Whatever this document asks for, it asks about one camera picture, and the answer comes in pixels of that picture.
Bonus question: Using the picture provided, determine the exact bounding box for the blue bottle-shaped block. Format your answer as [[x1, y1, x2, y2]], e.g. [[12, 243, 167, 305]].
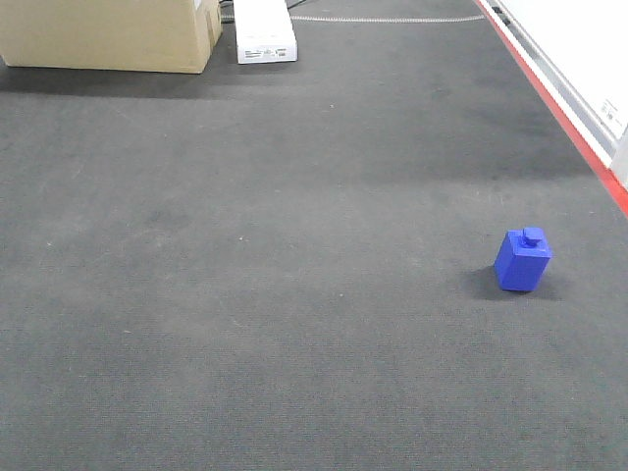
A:
[[494, 227, 553, 292]]

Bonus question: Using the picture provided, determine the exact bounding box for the long white carton box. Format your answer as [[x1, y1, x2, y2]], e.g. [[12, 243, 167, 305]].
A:
[[234, 0, 298, 65]]

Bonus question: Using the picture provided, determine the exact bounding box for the large cardboard box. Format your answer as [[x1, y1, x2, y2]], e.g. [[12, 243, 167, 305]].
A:
[[1, 0, 222, 74]]

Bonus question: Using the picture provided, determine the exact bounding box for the white whiteboard with frame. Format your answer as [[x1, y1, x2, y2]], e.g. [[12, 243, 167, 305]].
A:
[[478, 1, 627, 211]]

